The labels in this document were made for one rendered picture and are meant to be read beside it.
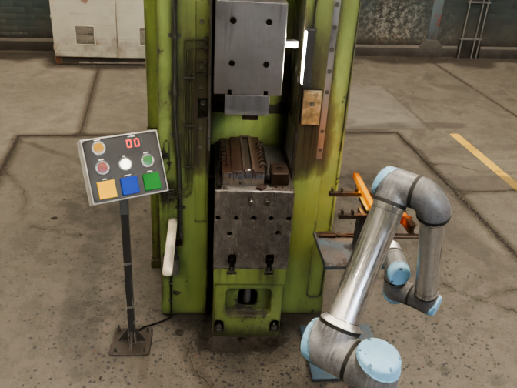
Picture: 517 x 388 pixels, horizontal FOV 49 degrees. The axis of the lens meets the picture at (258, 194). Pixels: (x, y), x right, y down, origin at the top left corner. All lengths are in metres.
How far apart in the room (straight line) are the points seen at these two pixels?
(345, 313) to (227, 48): 1.22
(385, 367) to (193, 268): 1.53
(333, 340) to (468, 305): 1.91
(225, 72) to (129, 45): 5.42
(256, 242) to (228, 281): 0.28
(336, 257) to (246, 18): 1.15
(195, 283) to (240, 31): 1.44
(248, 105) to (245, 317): 1.18
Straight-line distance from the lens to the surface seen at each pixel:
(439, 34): 9.55
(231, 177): 2.74
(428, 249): 2.13
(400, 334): 3.43
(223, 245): 2.86
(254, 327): 3.20
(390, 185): 1.99
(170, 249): 2.77
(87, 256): 3.92
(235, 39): 2.51
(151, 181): 2.58
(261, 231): 2.82
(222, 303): 3.08
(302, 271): 3.24
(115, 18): 7.85
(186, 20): 2.64
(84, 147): 2.53
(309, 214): 3.04
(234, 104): 2.59
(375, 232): 1.98
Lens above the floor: 2.18
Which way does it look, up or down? 28 degrees down
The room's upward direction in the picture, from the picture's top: 4 degrees clockwise
